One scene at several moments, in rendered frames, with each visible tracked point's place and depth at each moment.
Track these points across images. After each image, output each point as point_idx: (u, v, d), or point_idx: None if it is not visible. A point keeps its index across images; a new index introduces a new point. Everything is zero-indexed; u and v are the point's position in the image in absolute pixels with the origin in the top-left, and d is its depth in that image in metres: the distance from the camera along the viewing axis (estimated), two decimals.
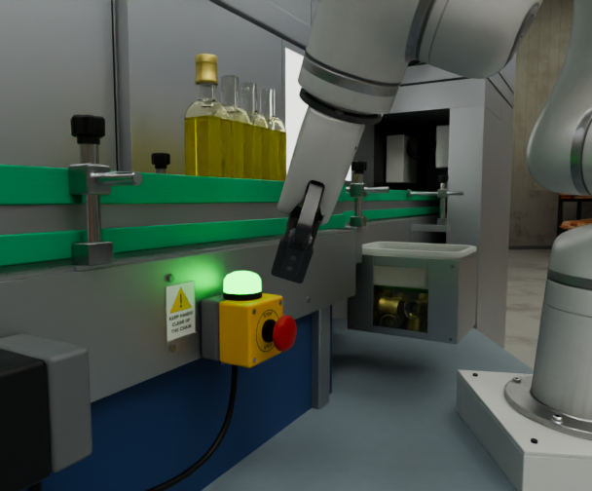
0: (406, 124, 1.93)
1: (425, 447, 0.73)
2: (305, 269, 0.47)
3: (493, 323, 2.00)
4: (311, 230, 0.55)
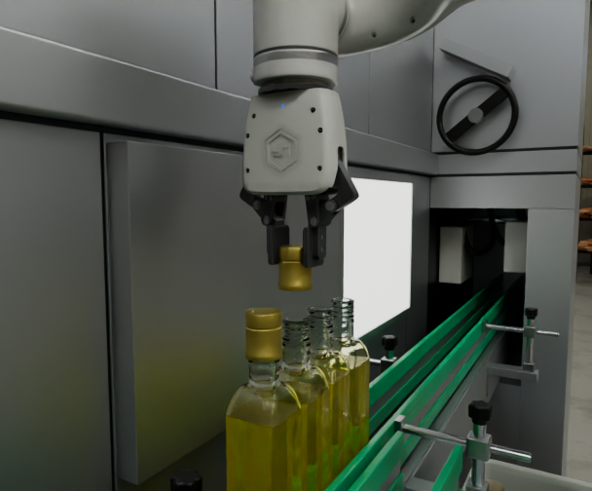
0: (463, 211, 1.61)
1: None
2: (322, 247, 0.52)
3: None
4: None
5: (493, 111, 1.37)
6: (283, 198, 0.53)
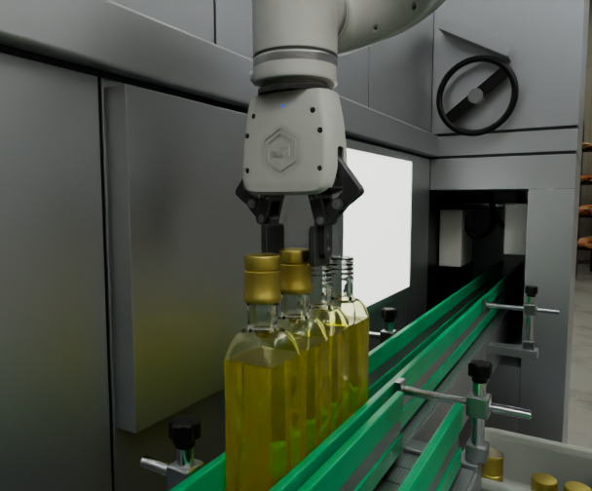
0: (463, 195, 1.61)
1: None
2: (328, 246, 0.51)
3: None
4: None
5: (492, 92, 1.37)
6: (280, 198, 0.53)
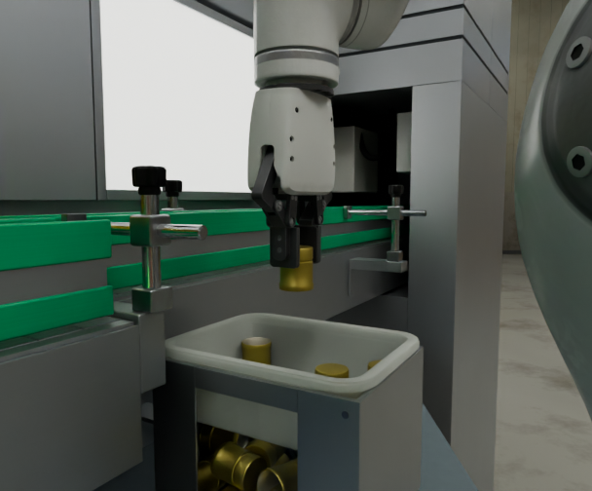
0: (359, 112, 1.41)
1: None
2: (295, 250, 0.49)
3: (479, 383, 1.47)
4: (314, 255, 0.53)
5: None
6: (311, 198, 0.52)
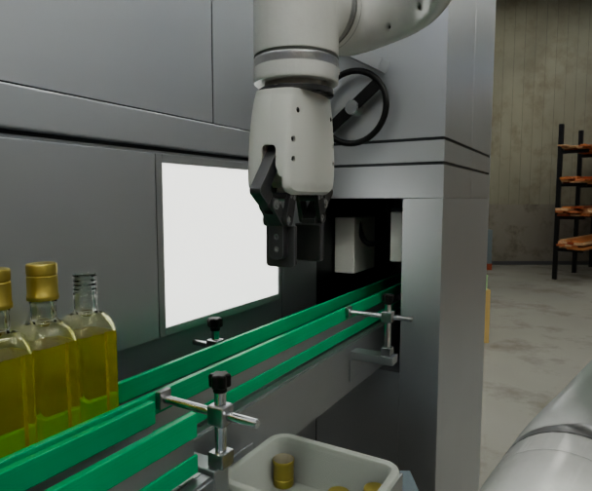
0: (358, 203, 1.64)
1: None
2: (292, 249, 0.48)
3: (462, 434, 1.70)
4: (316, 253, 0.53)
5: (369, 102, 1.40)
6: (312, 198, 0.53)
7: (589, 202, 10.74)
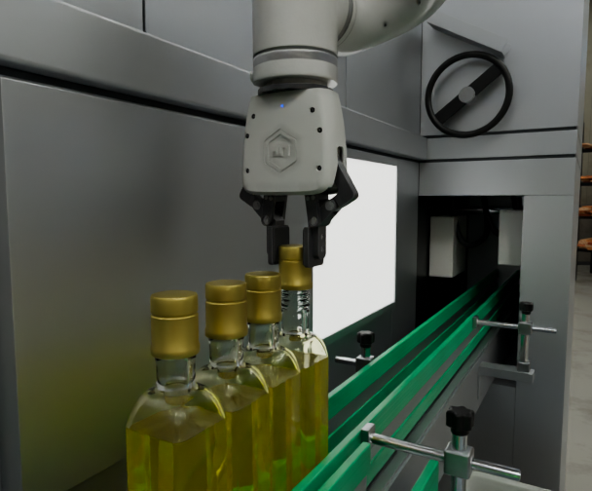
0: (455, 201, 1.51)
1: None
2: (322, 247, 0.52)
3: (564, 452, 1.57)
4: None
5: (485, 90, 1.27)
6: (283, 198, 0.53)
7: None
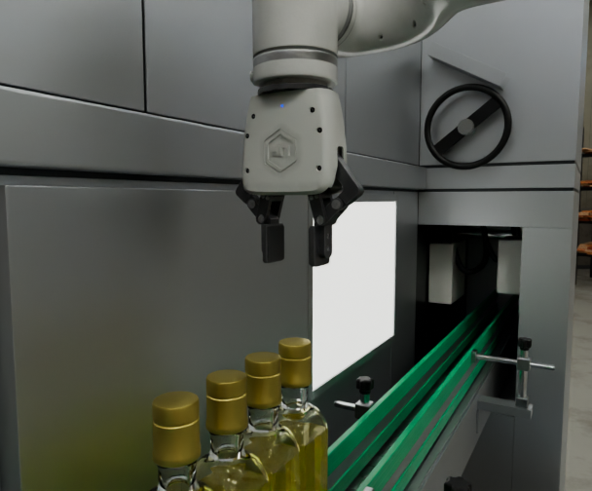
0: (454, 227, 1.51)
1: None
2: (328, 246, 0.51)
3: (563, 476, 1.57)
4: (282, 253, 0.54)
5: (484, 122, 1.27)
6: (280, 198, 0.53)
7: None
